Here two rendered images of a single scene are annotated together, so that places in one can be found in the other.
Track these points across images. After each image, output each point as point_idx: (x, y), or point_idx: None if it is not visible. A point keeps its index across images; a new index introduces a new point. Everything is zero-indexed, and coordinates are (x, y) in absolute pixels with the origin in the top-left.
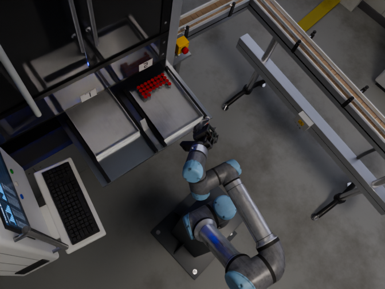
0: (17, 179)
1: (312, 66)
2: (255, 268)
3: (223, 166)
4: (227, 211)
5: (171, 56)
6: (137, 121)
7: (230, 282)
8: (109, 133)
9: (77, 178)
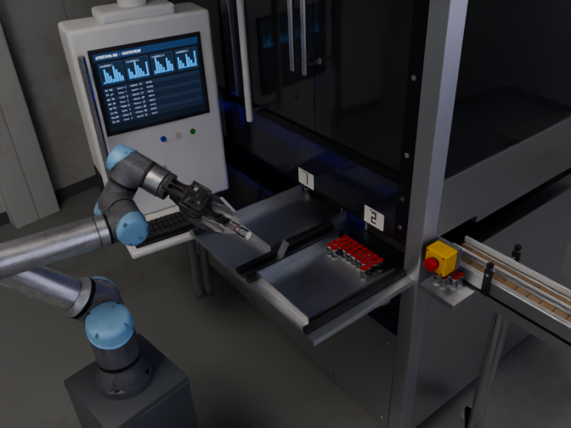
0: (189, 146)
1: None
2: None
3: (132, 207)
4: (97, 319)
5: (413, 254)
6: (291, 251)
7: None
8: (268, 228)
9: None
